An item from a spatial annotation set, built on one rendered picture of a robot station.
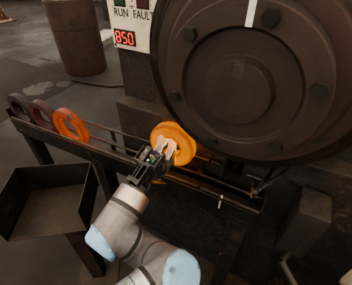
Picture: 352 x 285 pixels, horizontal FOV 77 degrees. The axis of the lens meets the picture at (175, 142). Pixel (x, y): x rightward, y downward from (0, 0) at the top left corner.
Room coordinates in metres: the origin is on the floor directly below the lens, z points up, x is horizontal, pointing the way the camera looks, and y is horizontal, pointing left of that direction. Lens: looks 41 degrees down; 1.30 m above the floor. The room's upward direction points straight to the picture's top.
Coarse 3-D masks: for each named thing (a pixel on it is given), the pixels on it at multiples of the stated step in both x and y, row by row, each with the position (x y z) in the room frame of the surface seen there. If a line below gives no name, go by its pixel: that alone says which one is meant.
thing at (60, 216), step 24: (24, 168) 0.54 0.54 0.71; (48, 168) 0.55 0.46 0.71; (72, 168) 0.56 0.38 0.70; (0, 192) 0.43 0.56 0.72; (24, 192) 0.51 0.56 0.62; (48, 192) 0.53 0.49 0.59; (72, 192) 0.52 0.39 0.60; (96, 192) 0.52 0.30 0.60; (0, 216) 0.38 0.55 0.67; (24, 216) 0.43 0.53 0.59; (48, 216) 0.42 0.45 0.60; (72, 216) 0.42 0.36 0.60; (72, 240) 0.42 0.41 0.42; (96, 264) 0.43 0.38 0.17
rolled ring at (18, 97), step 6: (12, 96) 0.96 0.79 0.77; (18, 96) 0.97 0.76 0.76; (12, 102) 0.99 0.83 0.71; (18, 102) 0.95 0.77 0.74; (24, 102) 0.95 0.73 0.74; (12, 108) 1.00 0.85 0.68; (18, 108) 1.02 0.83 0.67; (24, 108) 0.93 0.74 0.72; (18, 114) 0.99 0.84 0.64; (24, 114) 1.01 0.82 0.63; (30, 114) 0.92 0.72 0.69; (30, 120) 0.94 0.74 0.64
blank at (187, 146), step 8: (160, 128) 0.55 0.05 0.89; (168, 128) 0.54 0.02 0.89; (176, 128) 0.53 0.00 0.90; (152, 136) 0.56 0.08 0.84; (168, 136) 0.53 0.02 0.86; (176, 136) 0.52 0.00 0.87; (184, 136) 0.51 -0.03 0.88; (152, 144) 0.56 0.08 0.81; (184, 144) 0.51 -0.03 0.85; (192, 144) 0.51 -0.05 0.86; (176, 152) 0.54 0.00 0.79; (184, 152) 0.51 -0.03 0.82; (192, 152) 0.50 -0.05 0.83; (176, 160) 0.52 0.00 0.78; (184, 160) 0.51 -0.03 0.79
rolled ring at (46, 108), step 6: (30, 102) 0.90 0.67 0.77; (36, 102) 0.88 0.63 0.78; (42, 102) 0.88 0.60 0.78; (30, 108) 0.91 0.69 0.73; (36, 108) 0.88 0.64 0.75; (42, 108) 0.85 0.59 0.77; (48, 108) 0.86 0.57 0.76; (36, 114) 0.91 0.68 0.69; (48, 114) 0.84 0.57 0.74; (36, 120) 0.91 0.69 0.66; (42, 120) 0.92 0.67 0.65; (42, 126) 0.89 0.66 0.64; (48, 126) 0.90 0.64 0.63; (54, 126) 0.84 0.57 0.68
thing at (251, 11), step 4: (252, 0) 0.34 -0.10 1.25; (256, 0) 0.34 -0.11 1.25; (252, 4) 0.34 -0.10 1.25; (256, 4) 0.34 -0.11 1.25; (248, 8) 0.35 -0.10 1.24; (252, 8) 0.34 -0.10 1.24; (248, 12) 0.35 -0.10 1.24; (252, 12) 0.34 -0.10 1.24; (248, 16) 0.34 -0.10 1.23; (252, 16) 0.34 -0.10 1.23; (248, 20) 0.34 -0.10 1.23; (252, 20) 0.34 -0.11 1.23; (248, 24) 0.34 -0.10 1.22; (252, 24) 0.34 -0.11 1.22
